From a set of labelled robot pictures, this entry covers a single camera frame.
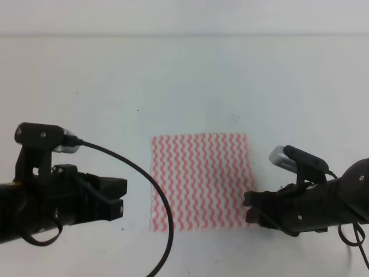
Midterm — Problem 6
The pink white wavy striped towel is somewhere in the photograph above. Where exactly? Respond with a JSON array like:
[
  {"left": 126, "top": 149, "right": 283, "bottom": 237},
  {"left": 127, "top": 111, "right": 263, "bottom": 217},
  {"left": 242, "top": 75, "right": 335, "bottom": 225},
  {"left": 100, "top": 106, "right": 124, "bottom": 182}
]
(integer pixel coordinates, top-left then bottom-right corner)
[{"left": 150, "top": 133, "right": 257, "bottom": 231}]

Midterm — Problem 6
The black left camera cable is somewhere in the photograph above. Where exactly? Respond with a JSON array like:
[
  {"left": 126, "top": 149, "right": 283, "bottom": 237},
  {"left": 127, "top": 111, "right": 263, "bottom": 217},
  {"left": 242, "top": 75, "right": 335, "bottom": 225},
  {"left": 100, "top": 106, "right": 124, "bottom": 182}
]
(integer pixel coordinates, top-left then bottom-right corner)
[{"left": 73, "top": 138, "right": 174, "bottom": 277}]

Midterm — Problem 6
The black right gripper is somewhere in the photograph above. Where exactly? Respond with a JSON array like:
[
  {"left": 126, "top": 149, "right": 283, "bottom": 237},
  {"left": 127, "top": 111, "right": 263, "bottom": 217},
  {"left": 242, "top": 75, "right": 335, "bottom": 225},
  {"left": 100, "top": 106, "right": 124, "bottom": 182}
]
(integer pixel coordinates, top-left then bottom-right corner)
[{"left": 243, "top": 184, "right": 328, "bottom": 237}]

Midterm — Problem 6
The black camera cable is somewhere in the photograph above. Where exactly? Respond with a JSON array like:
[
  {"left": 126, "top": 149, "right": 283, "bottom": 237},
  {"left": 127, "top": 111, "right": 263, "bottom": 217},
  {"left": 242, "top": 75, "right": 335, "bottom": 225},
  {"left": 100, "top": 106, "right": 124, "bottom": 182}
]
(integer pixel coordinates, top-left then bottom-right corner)
[
  {"left": 325, "top": 169, "right": 369, "bottom": 272},
  {"left": 73, "top": 138, "right": 174, "bottom": 277}
]

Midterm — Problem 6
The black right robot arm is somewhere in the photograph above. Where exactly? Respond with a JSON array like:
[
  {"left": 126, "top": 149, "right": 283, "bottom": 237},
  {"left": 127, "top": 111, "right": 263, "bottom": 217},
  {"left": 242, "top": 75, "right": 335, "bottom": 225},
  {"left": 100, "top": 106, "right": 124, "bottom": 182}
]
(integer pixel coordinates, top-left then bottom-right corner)
[{"left": 243, "top": 159, "right": 368, "bottom": 237}]

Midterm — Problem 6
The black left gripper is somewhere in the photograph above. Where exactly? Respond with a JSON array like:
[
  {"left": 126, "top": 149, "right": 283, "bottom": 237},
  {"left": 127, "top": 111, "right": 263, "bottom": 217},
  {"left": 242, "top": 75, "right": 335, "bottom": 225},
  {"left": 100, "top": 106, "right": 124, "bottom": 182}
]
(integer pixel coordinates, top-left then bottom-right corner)
[{"left": 25, "top": 164, "right": 127, "bottom": 231}]

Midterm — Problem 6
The black right camera cable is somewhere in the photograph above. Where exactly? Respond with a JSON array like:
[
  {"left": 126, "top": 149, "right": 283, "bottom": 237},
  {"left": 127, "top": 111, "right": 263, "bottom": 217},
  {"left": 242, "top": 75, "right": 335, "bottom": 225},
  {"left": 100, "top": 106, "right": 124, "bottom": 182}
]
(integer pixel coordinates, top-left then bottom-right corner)
[{"left": 325, "top": 169, "right": 369, "bottom": 272}]

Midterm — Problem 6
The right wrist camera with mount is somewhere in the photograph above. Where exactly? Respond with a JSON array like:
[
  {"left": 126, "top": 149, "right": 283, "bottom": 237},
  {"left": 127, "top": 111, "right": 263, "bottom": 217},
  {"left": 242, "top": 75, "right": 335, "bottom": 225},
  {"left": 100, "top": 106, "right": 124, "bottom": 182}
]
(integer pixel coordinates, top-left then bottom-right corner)
[{"left": 269, "top": 145, "right": 329, "bottom": 188}]

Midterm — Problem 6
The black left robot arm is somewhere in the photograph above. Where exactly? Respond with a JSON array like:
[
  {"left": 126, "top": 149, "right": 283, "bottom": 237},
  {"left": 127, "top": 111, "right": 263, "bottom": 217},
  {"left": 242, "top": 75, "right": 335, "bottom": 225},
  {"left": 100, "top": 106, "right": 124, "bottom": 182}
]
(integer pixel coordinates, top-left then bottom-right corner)
[{"left": 1, "top": 164, "right": 127, "bottom": 247}]

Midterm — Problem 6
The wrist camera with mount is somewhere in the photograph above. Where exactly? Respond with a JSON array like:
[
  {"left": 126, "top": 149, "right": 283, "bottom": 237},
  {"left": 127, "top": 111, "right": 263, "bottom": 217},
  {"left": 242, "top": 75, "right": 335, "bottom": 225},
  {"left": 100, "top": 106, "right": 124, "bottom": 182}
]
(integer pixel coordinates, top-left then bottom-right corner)
[
  {"left": 269, "top": 145, "right": 329, "bottom": 188},
  {"left": 14, "top": 122, "right": 82, "bottom": 184}
]

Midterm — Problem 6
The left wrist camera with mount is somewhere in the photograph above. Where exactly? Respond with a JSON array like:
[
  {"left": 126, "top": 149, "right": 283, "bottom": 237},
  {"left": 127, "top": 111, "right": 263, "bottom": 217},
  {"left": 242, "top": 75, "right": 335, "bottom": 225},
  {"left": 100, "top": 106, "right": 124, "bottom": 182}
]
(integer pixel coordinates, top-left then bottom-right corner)
[{"left": 14, "top": 122, "right": 82, "bottom": 184}]

